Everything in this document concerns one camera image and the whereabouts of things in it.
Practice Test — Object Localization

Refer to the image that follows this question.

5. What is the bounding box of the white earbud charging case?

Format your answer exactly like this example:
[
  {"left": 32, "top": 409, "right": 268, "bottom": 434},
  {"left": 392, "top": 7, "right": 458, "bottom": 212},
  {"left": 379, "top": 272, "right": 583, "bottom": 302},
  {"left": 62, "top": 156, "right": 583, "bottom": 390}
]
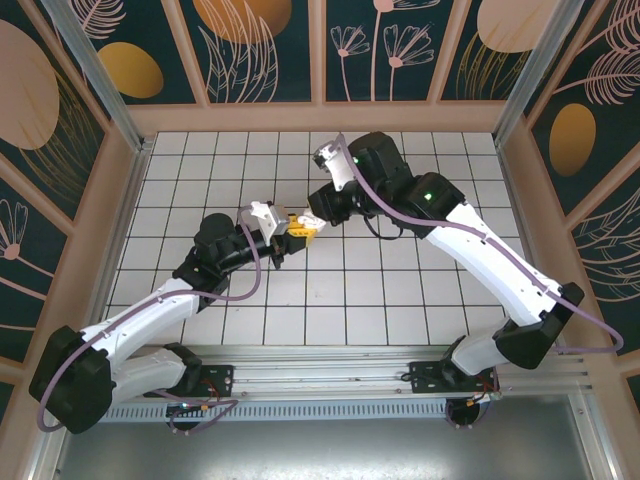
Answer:
[{"left": 295, "top": 209, "right": 326, "bottom": 231}]

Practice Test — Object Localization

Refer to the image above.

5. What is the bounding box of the grey metal sheet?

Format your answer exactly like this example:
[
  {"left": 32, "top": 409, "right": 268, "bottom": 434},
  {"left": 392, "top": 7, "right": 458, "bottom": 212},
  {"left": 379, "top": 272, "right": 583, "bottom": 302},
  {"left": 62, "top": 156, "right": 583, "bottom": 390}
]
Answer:
[{"left": 49, "top": 419, "right": 601, "bottom": 480}]

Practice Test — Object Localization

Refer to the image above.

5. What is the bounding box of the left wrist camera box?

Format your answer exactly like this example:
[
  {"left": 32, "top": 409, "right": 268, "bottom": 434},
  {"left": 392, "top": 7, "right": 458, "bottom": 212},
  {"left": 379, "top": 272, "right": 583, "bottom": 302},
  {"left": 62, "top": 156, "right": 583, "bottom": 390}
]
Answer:
[{"left": 238, "top": 199, "right": 292, "bottom": 246}]

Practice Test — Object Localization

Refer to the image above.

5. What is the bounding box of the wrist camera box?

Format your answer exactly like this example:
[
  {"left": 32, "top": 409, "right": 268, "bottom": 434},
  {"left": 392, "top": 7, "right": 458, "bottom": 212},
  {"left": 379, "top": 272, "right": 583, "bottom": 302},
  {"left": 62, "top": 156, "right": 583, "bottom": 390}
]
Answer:
[
  {"left": 312, "top": 139, "right": 360, "bottom": 194},
  {"left": 238, "top": 199, "right": 292, "bottom": 246}
]

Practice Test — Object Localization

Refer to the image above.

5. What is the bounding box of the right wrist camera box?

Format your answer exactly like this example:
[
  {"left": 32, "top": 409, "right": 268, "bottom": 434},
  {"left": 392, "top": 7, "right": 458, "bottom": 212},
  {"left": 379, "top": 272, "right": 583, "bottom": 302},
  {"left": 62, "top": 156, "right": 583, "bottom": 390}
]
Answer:
[{"left": 312, "top": 139, "right": 360, "bottom": 194}]

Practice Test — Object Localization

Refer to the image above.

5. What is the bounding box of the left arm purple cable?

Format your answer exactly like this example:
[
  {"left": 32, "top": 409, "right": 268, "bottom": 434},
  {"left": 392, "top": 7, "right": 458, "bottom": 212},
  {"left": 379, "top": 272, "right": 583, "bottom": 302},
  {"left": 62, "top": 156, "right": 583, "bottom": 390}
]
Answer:
[{"left": 38, "top": 207, "right": 264, "bottom": 432}]

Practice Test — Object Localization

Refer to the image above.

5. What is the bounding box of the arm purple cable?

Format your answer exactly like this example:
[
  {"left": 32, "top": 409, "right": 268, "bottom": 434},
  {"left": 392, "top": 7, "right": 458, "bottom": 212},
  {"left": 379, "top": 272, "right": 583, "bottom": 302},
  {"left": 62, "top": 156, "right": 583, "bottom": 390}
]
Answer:
[
  {"left": 335, "top": 132, "right": 625, "bottom": 355},
  {"left": 38, "top": 207, "right": 264, "bottom": 432}
]

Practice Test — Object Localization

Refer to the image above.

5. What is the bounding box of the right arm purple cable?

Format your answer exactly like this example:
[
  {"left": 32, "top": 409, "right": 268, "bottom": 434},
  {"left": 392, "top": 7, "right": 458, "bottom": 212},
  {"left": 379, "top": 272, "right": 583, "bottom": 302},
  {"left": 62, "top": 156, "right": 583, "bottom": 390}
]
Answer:
[{"left": 335, "top": 132, "right": 625, "bottom": 355}]

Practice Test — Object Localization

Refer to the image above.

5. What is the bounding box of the aluminium side rail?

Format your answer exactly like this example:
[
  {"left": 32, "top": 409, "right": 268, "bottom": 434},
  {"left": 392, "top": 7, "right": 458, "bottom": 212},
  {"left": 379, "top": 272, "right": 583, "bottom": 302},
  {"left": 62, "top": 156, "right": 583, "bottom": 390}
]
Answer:
[
  {"left": 82, "top": 142, "right": 151, "bottom": 359},
  {"left": 493, "top": 134, "right": 569, "bottom": 354}
]

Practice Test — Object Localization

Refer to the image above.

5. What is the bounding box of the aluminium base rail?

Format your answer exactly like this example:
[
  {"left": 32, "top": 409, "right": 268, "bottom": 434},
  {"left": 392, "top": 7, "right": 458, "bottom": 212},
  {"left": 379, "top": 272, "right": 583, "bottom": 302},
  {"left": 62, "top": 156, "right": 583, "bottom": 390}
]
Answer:
[{"left": 49, "top": 343, "right": 596, "bottom": 401}]

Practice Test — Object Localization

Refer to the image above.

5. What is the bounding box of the aluminium frame post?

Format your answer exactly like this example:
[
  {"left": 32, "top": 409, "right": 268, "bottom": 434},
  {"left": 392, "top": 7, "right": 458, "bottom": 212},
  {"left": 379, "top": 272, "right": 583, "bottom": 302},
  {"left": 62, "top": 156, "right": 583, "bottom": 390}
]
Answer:
[
  {"left": 492, "top": 0, "right": 589, "bottom": 149},
  {"left": 42, "top": 0, "right": 151, "bottom": 154}
]

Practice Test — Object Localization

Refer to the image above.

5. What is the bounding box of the small controller board with wires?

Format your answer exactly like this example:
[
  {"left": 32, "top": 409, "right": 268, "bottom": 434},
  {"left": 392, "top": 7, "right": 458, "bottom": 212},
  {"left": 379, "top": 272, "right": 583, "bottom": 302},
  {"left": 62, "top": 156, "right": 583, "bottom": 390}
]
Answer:
[
  {"left": 467, "top": 389, "right": 503, "bottom": 407},
  {"left": 166, "top": 399, "right": 214, "bottom": 419}
]

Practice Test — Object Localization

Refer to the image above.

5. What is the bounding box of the slotted grey cable tray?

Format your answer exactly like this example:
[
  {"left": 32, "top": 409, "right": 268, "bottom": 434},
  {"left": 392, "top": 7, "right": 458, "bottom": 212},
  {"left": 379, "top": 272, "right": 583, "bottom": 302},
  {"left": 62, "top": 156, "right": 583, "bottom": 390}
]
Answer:
[{"left": 99, "top": 399, "right": 451, "bottom": 424}]

